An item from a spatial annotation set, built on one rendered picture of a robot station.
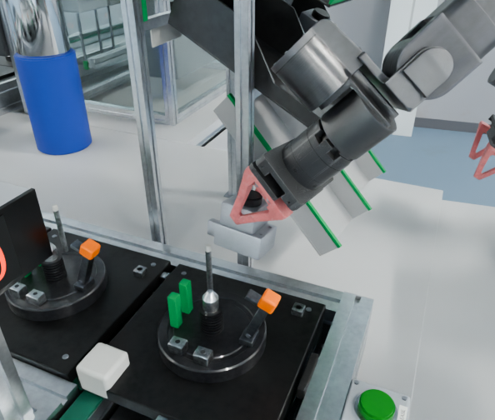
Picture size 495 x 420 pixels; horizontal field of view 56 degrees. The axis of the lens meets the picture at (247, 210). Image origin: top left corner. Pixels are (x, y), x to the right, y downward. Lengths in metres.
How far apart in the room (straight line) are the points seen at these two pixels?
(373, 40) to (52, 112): 2.92
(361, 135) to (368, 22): 3.44
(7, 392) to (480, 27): 0.57
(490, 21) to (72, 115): 1.14
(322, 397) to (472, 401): 0.26
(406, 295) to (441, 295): 0.06
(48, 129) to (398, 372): 1.08
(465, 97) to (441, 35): 3.59
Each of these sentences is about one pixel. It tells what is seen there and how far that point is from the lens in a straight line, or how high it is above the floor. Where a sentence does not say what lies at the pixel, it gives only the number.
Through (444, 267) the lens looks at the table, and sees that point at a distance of 1.00.
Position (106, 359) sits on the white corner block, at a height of 0.99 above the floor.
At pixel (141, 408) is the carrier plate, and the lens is 0.59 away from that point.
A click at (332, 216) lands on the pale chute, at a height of 1.01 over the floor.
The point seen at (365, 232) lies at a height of 0.86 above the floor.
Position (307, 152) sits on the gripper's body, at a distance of 0.48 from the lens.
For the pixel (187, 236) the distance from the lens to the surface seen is 1.01.
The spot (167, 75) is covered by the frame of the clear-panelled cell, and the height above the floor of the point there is 1.02.
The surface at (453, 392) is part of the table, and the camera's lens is 0.78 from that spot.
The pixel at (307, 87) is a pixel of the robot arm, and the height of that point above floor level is 1.30.
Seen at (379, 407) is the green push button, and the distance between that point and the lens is 0.59.
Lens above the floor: 1.44
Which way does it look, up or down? 32 degrees down
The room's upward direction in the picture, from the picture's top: straight up
